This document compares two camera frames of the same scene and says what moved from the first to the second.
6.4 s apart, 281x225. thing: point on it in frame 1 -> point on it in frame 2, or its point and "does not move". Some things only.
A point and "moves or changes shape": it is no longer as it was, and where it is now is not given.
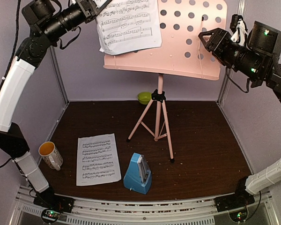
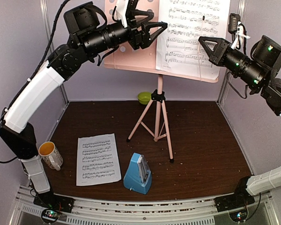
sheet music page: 126,25 moves or changes shape
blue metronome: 138,176 does not move
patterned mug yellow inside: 51,155 does not move
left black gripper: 90,9 -> 144,38
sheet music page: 97,160 does not move
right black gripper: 216,43 does not move
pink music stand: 183,53 -> 146,11
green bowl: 144,98 does not move
